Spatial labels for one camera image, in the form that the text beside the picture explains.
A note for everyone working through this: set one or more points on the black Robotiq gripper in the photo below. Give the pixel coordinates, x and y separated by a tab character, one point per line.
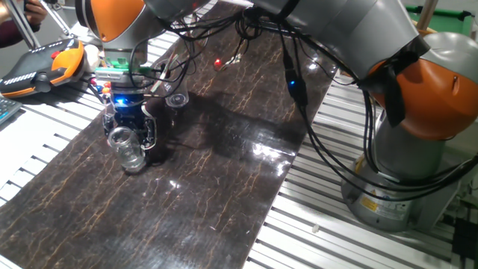
128	110

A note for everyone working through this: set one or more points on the small clear glass jar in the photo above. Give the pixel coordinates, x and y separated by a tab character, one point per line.
127	153

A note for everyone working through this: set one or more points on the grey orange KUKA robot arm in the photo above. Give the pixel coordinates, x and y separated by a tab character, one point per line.
354	30

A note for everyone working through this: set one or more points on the person forearm maroon sleeve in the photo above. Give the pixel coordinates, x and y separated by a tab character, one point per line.
15	35

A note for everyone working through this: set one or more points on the clear plastic cup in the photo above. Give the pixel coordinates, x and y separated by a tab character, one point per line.
177	100

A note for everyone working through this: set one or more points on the person hand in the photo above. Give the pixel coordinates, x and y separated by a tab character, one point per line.
35	13

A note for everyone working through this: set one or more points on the black triangle with billiard balls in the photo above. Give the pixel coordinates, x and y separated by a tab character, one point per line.
101	89

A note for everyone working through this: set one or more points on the white round ball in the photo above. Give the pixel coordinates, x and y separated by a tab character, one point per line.
91	58

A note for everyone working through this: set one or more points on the small circuit board red light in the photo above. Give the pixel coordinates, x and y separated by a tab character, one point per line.
217	63

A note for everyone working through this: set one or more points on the orange black teach pendant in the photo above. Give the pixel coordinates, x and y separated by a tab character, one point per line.
33	71

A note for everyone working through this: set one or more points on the dark marble pattern mat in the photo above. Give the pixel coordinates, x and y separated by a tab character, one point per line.
224	187

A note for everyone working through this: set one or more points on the thin silver rod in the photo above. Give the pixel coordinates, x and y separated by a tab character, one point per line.
56	18

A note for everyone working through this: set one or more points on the grey metal tripod leg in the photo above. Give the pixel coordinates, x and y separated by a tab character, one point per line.
22	24

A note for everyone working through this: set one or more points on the black USB hub blue light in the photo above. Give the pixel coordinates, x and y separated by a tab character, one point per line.
293	84

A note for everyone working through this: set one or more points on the small white scrap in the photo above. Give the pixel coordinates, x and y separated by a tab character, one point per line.
316	228

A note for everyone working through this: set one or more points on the green mini pool table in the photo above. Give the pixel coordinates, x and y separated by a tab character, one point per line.
440	22

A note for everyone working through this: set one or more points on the grey wrist camera green mount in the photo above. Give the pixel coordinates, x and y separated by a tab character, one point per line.
115	74

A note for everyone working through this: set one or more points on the aluminium frame strut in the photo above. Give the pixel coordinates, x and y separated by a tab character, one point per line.
426	15

